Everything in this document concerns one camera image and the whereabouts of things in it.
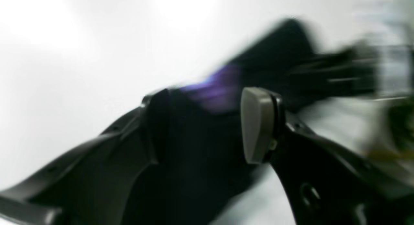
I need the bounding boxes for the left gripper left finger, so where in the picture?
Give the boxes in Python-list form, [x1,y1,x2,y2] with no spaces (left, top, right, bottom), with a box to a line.
[0,89,170,225]

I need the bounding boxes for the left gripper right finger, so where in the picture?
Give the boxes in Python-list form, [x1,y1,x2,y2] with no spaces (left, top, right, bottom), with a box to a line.
[241,87,414,225]

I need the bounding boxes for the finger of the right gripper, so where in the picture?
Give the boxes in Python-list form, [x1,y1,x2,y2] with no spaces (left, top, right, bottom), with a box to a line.
[287,46,379,98]

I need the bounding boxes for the black printed T-shirt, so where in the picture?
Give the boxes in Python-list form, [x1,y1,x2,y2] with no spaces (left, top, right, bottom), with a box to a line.
[122,18,321,225]

